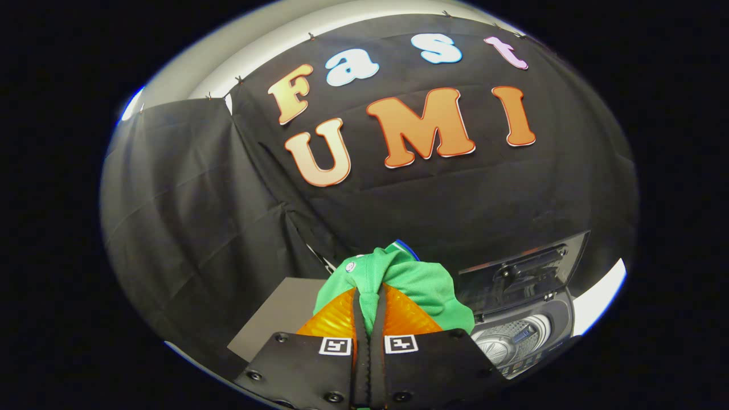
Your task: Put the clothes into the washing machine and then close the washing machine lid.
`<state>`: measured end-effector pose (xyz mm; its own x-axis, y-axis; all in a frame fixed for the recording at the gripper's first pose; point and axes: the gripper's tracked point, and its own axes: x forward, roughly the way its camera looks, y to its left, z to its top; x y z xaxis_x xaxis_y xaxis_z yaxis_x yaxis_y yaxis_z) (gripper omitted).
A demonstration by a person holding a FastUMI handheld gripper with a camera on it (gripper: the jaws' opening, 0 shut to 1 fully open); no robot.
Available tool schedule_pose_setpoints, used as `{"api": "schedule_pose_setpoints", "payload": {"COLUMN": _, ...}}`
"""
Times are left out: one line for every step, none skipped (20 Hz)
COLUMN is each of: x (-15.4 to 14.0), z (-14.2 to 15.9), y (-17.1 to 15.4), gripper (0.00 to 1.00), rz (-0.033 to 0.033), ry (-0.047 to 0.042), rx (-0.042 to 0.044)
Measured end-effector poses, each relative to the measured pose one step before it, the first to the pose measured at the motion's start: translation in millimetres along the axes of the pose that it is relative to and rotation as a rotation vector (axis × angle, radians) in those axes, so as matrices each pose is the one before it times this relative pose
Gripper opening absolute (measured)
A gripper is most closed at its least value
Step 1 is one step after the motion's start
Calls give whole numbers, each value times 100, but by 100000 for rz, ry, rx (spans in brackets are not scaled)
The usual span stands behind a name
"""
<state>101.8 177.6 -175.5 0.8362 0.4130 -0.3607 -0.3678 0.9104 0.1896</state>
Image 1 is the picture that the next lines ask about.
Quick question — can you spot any grey flat platform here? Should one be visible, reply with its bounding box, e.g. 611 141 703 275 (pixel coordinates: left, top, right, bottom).
227 277 338 363

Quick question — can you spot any black backdrop cloth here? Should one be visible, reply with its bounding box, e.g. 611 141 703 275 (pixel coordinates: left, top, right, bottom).
101 14 638 376

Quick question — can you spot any green shirt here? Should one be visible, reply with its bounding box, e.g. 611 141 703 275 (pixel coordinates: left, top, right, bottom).
313 240 476 338

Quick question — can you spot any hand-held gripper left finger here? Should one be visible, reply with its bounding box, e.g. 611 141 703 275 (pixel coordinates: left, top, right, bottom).
234 288 371 410

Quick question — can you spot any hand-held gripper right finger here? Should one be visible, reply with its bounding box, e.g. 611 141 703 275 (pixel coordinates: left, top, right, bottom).
370 282 509 410

